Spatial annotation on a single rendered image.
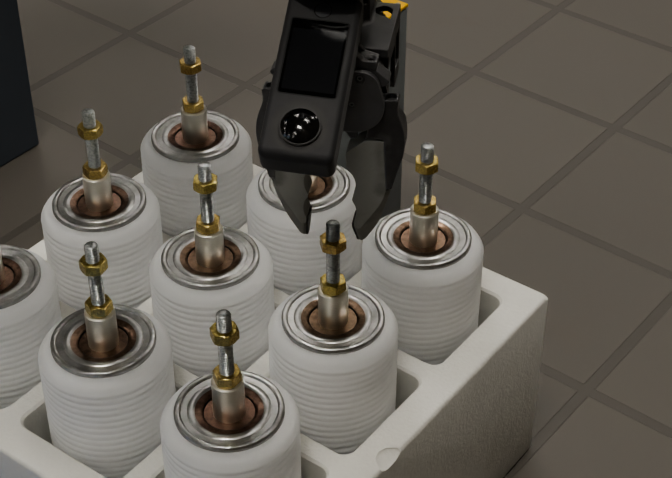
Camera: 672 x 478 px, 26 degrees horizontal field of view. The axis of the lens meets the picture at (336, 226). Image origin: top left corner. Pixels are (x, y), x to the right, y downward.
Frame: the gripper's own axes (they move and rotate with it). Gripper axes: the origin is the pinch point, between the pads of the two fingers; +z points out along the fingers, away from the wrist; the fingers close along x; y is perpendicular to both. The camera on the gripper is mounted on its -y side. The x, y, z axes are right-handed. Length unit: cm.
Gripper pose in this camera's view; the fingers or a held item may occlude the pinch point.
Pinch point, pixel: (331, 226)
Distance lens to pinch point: 100.5
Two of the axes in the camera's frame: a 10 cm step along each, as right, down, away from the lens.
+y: 1.7, -6.1, 7.8
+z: 0.0, 7.9, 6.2
